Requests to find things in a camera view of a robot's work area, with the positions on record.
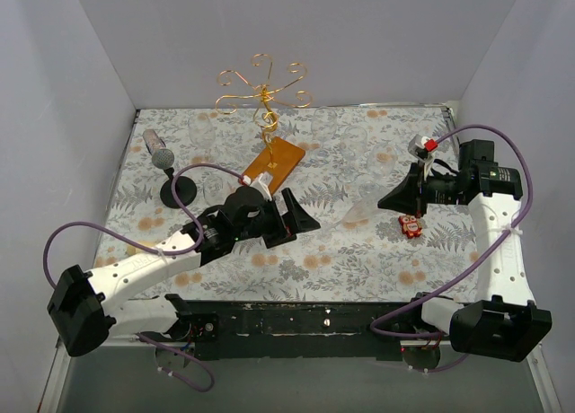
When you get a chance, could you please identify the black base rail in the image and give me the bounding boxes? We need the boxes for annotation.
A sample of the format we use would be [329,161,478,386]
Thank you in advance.
[143,294,403,361]

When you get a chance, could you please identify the clear wine glass front left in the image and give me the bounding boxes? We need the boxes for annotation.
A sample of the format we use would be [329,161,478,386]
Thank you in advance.
[202,174,226,207]

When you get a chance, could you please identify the gold wire wine glass rack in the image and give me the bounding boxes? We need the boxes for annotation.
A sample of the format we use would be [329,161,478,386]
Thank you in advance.
[215,53,313,195]

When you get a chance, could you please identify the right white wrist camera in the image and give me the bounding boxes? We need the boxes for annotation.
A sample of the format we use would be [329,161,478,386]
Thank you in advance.
[408,135,438,177]

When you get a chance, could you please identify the round clear wine glass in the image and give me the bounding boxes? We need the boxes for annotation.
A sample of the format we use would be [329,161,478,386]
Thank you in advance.
[366,141,397,182]

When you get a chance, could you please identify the floral patterned table mat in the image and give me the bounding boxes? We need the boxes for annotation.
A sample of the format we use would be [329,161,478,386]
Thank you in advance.
[84,106,484,303]

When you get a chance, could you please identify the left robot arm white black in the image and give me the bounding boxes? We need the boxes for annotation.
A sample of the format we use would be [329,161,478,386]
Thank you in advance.
[48,186,321,357]

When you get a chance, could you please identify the microphone on black stand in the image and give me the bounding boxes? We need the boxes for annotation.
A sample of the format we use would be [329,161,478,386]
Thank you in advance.
[143,128,197,209]

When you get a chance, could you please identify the clear wine glass back centre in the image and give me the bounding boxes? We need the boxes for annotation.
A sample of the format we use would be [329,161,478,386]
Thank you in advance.
[311,107,337,159]

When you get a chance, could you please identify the ribbed clear wine glass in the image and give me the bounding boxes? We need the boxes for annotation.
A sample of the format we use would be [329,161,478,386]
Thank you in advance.
[324,187,386,241]

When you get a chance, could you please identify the red owl toy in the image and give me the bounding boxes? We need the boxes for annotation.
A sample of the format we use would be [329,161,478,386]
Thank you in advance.
[398,215,422,239]

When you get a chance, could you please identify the wooden pestle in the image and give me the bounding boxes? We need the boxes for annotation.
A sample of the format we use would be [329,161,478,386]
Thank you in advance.
[126,242,155,257]

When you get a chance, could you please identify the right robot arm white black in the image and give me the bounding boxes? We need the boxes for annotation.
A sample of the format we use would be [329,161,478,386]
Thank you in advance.
[370,139,553,362]

